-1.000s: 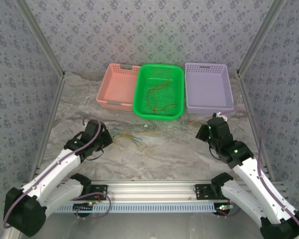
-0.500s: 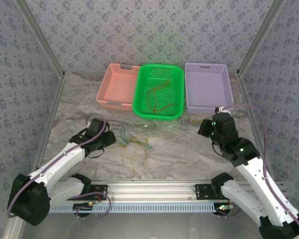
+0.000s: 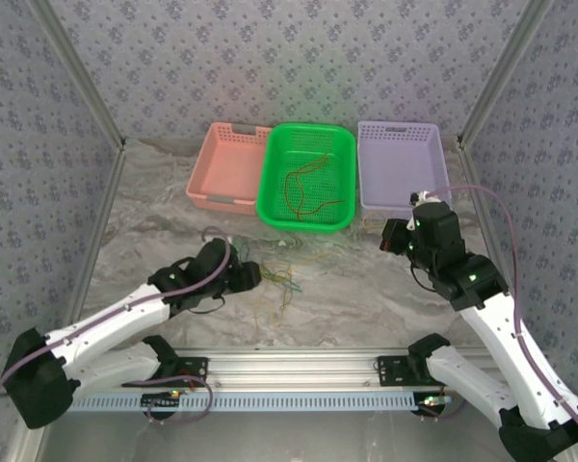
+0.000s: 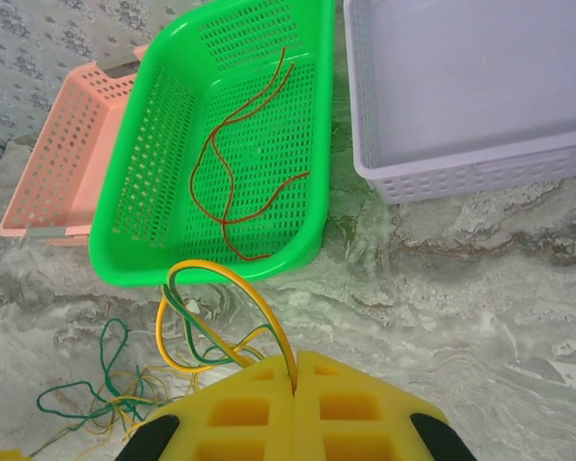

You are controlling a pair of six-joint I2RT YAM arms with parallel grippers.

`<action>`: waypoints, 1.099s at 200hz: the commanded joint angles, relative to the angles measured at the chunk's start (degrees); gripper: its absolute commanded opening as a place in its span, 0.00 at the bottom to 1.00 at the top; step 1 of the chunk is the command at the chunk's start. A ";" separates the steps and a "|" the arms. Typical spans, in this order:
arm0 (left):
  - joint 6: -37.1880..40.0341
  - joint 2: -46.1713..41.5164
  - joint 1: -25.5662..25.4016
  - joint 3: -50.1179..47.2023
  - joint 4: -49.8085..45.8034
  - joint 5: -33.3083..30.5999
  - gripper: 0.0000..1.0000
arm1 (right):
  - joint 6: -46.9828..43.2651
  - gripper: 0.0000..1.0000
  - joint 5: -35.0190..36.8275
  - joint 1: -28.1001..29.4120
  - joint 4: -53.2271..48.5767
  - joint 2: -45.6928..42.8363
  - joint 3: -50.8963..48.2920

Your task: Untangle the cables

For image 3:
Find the white slotted cable duct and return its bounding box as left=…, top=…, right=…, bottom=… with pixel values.
left=71, top=392, right=418, bottom=413

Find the pink perforated plastic basket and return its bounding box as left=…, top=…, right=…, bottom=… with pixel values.
left=186, top=121, right=274, bottom=217

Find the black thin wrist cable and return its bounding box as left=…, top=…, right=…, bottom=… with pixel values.
left=410, top=267, right=439, bottom=293
left=192, top=293, right=227, bottom=315

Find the red thin cable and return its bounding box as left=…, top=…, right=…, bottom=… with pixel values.
left=293, top=172, right=347, bottom=220

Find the aluminium frame post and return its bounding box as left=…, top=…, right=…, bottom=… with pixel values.
left=28, top=0, right=128, bottom=150
left=456, top=0, right=555, bottom=148

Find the small circuit board with LED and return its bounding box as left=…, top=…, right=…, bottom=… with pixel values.
left=415, top=394, right=453, bottom=415
left=141, top=392, right=183, bottom=410

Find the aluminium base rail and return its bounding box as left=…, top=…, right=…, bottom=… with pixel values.
left=38, top=348, right=558, bottom=391

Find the purple perforated plastic basket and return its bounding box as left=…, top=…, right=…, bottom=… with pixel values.
left=355, top=120, right=453, bottom=222

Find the aluminium frame side bar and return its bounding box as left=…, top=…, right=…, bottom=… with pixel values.
left=4, top=141, right=128, bottom=462
left=457, top=139, right=572, bottom=462

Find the orange thin cable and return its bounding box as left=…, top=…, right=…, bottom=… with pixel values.
left=283, top=151, right=332, bottom=222

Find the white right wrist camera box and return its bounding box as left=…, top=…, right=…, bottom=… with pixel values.
left=408, top=190, right=440, bottom=207

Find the green mesh plastic basket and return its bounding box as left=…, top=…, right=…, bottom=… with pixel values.
left=255, top=122, right=357, bottom=234

